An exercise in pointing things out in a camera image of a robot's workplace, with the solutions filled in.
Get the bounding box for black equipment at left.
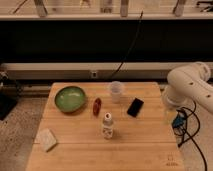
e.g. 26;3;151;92
0;71;22;121

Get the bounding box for green ceramic bowl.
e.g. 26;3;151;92
54;86;87;113

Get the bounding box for white sponge block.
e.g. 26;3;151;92
36;129;57;152

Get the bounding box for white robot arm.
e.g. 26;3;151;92
162;62;213;124

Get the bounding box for red oblong object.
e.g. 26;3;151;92
93;98;102;116

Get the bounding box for black cables beside table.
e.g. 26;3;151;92
175;101;209;171

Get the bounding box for black smartphone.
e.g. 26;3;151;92
127;98;144;117

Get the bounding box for white wall rail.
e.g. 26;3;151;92
0;62;189;80

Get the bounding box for small clear bottle white cap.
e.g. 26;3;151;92
102;113;113;139

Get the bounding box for black hanging cable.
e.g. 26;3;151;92
110;10;145;80

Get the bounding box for blue connector plug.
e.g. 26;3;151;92
172;114;185;128

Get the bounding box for translucent plastic cup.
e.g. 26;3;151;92
109;81;124;103

